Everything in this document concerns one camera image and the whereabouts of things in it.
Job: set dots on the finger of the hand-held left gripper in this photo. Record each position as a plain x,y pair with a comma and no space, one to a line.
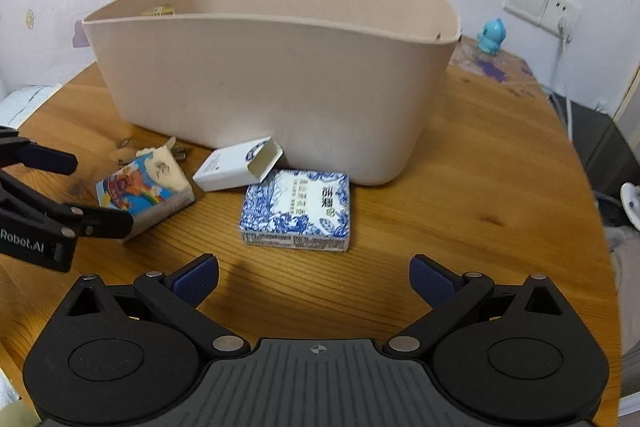
105,224
50,159

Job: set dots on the white wall outlet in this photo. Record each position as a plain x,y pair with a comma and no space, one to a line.
562,9

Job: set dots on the beige plastic storage basket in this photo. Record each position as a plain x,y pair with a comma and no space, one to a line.
250,82

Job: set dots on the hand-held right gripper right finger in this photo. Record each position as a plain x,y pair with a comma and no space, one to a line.
431,281

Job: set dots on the dark cabinet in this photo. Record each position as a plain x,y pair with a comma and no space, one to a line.
597,142

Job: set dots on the blue toy figurine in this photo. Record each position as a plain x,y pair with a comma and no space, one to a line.
491,36

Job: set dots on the blue white tissue packet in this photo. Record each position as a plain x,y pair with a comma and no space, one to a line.
295,207

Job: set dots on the yellow item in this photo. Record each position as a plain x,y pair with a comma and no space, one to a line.
157,11

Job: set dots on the white round object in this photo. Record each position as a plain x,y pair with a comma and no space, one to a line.
631,202

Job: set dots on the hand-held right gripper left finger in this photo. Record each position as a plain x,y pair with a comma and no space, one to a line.
197,281

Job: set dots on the small white open box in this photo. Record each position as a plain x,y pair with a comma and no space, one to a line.
220,169

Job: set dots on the cartoon print tissue packet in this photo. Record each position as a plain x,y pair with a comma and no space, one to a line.
147,187

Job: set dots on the patterned purple mat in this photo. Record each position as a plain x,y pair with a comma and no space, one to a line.
492,69

